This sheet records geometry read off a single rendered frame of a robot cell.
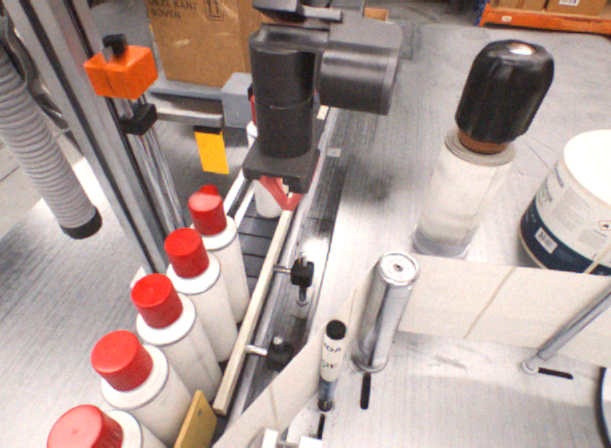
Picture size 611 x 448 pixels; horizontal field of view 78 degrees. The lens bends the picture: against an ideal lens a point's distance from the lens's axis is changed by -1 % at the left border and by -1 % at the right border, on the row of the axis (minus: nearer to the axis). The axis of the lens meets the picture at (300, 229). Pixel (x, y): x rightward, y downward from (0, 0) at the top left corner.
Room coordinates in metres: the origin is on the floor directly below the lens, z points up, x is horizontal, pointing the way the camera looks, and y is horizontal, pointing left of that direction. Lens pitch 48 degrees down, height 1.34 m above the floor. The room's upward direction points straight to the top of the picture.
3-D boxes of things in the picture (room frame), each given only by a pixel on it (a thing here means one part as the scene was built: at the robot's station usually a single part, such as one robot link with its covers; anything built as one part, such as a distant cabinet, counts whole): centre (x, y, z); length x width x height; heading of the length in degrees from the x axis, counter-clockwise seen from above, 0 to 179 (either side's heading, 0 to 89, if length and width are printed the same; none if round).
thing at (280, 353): (0.19, 0.04, 0.89); 0.06 x 0.03 x 0.12; 77
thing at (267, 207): (0.46, 0.05, 0.98); 0.05 x 0.05 x 0.20
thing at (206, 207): (0.27, 0.09, 0.98); 0.05 x 0.05 x 0.20
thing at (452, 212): (0.39, -0.22, 1.03); 0.09 x 0.09 x 0.30
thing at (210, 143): (0.33, 0.09, 1.09); 0.03 x 0.01 x 0.06; 77
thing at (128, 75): (0.33, 0.13, 1.05); 0.10 x 0.04 x 0.33; 77
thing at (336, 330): (0.14, -0.03, 0.97); 0.02 x 0.02 x 0.19
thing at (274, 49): (0.33, 0.01, 1.19); 0.07 x 0.06 x 0.07; 73
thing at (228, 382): (0.65, -0.03, 0.91); 1.07 x 0.01 x 0.02; 167
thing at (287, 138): (0.33, 0.02, 1.12); 0.10 x 0.07 x 0.07; 167
